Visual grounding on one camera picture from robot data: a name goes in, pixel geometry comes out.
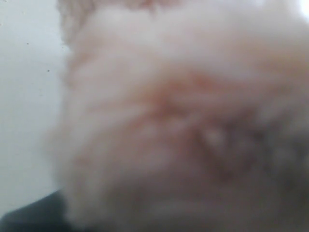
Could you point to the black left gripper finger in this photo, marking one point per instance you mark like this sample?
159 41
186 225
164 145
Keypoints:
44 215

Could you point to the pink plush teddy bear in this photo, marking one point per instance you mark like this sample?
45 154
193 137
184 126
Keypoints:
192 117

